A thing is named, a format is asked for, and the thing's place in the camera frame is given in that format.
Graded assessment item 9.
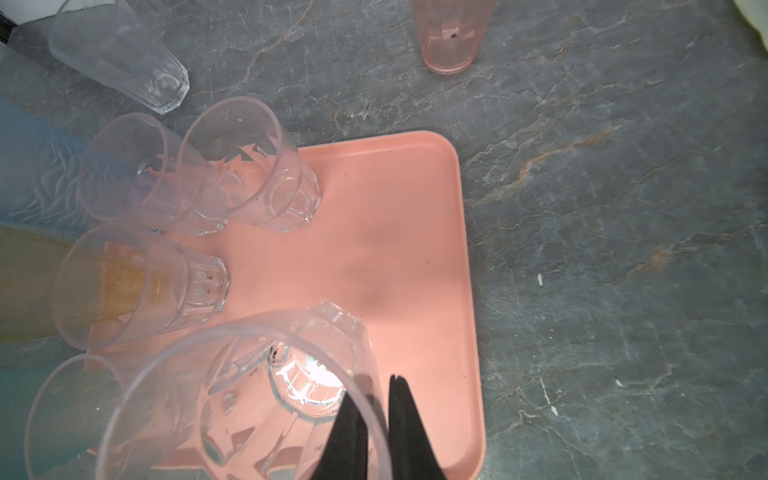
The clear faceted glass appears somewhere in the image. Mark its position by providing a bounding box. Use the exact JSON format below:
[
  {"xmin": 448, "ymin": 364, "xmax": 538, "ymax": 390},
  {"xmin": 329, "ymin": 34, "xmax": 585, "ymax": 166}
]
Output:
[{"xmin": 77, "ymin": 113, "xmax": 226, "ymax": 235}]

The blue plastic cup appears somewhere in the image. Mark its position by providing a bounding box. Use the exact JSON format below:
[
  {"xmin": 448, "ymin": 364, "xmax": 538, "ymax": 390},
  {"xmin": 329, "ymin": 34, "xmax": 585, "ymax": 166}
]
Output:
[{"xmin": 1, "ymin": 101, "xmax": 98, "ymax": 235}]

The pink plastic tray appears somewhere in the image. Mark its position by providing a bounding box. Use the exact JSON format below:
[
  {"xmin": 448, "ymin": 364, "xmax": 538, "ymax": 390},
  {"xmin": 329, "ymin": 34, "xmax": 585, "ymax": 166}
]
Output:
[{"xmin": 143, "ymin": 131, "xmax": 486, "ymax": 479}]

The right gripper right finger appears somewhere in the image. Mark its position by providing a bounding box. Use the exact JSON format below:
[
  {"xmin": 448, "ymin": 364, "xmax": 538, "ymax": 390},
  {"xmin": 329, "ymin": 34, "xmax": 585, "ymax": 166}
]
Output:
[{"xmin": 388, "ymin": 375, "xmax": 446, "ymax": 480}]

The clear cup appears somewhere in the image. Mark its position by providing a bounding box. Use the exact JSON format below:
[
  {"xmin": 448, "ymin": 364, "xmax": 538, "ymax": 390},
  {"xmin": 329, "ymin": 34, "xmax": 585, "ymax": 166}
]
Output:
[
  {"xmin": 24, "ymin": 351, "xmax": 192, "ymax": 479},
  {"xmin": 52, "ymin": 223, "xmax": 231, "ymax": 350}
]

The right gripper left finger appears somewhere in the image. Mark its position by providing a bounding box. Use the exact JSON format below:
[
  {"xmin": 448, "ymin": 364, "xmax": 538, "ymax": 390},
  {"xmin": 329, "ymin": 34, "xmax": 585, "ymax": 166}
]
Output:
[{"xmin": 310, "ymin": 393, "xmax": 369, "ymax": 480}]

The yellow plastic cup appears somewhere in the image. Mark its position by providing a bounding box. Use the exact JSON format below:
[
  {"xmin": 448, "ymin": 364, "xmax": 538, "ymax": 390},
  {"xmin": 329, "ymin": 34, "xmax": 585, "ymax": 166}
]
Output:
[{"xmin": 1, "ymin": 224, "xmax": 74, "ymax": 342}]

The pink tinted glass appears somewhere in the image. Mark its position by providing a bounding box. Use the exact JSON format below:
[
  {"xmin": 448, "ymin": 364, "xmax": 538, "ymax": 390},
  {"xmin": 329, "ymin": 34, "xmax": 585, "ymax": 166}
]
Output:
[{"xmin": 411, "ymin": 0, "xmax": 496, "ymax": 75}]

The teal plastic cup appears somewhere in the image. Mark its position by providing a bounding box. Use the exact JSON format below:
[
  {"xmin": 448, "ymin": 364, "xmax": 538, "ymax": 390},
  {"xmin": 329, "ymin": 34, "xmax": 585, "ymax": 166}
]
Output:
[{"xmin": 0, "ymin": 363, "xmax": 57, "ymax": 479}]

